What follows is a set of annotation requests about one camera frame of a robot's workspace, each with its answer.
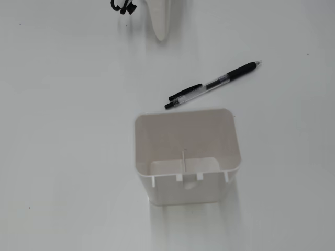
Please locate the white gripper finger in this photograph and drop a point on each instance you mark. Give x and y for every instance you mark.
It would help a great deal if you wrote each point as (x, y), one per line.
(160, 18)

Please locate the black clear ballpoint pen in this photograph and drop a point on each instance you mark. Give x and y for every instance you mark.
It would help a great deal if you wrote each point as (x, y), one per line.
(236, 71)

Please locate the white plastic pen holder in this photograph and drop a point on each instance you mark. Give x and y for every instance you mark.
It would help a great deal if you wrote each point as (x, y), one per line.
(183, 191)

